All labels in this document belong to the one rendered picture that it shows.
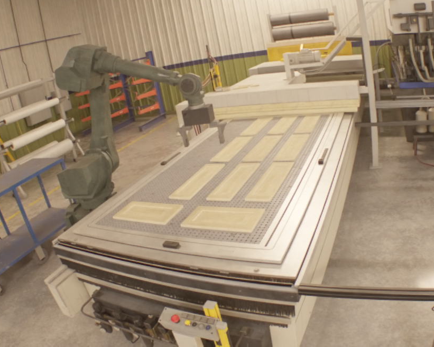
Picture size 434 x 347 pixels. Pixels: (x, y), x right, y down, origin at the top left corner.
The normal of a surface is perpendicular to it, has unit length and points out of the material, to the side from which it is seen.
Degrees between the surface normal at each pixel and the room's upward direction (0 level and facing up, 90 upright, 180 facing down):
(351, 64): 90
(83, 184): 90
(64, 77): 90
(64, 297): 90
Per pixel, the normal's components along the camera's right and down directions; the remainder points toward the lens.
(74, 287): 0.90, -0.02
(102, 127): -0.25, 0.20
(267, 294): -0.40, 0.37
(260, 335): -0.18, -0.93
